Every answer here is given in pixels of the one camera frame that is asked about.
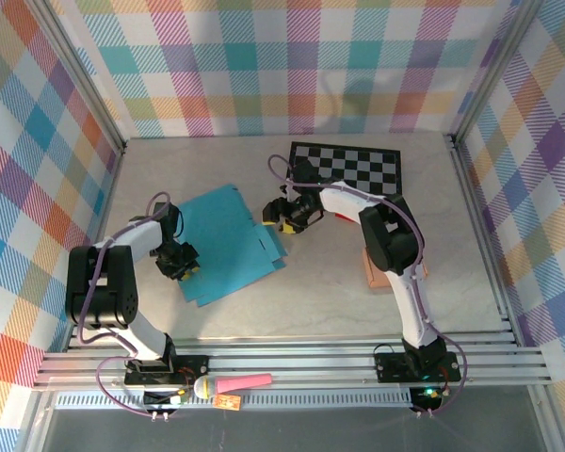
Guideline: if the slotted grey cable duct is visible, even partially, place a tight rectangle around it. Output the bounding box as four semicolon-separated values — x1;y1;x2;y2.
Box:
55;393;416;411

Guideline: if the blue paper box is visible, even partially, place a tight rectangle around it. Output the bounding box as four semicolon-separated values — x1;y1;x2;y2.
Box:
174;185;289;308

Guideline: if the aluminium frame rail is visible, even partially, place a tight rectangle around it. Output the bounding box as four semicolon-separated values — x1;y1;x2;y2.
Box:
31;331;556;392

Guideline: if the black white checkerboard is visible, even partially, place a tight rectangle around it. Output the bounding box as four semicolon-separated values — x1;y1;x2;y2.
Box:
284;140;403;197

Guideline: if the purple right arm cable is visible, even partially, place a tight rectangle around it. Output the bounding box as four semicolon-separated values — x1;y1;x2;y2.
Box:
266;153;468;418

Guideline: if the pink handled white microphone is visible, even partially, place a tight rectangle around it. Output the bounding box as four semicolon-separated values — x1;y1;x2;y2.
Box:
192;372;274;399

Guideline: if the aluminium corner post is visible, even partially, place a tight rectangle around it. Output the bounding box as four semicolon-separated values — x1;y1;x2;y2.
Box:
25;0;127;155
450;0;545;142

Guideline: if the aluminium side rail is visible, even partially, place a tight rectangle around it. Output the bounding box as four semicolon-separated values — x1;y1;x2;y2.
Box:
444;134;522;347
64;140;126;352

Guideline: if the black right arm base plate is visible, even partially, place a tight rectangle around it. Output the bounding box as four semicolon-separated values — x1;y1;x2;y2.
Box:
374;350;462;383

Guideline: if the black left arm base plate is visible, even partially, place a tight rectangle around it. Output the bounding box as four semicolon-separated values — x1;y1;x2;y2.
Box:
123;355;211;386

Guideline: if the pink paper box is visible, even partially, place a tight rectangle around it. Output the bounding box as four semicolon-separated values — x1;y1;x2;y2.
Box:
361;247;428;294

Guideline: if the black electronics box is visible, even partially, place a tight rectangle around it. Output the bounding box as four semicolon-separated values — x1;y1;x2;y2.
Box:
143;389;189;409
412;386;443;409

